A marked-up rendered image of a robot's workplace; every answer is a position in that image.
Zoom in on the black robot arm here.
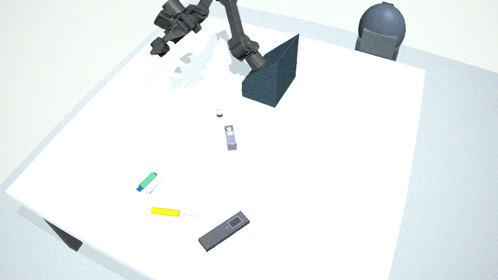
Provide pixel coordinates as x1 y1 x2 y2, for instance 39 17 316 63
153 0 269 73

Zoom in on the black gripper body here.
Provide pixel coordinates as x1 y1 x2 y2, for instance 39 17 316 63
156 13 195 53

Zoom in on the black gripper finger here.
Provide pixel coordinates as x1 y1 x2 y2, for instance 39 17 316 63
163 19 189 42
149 39 167 56

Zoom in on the yellow-handled screwdriver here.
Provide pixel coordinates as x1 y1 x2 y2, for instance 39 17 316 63
151 207 198 217

